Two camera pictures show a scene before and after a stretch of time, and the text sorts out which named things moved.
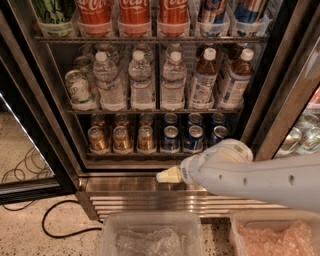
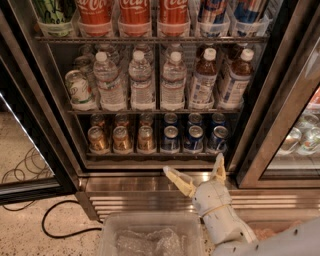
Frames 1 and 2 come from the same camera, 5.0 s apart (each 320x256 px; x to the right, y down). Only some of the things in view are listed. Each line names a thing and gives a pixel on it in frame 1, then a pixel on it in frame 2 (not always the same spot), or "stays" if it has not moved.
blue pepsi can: [170, 119] stays
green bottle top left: [54, 11] stays
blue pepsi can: [195, 140] stays
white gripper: [188, 172] to [212, 197]
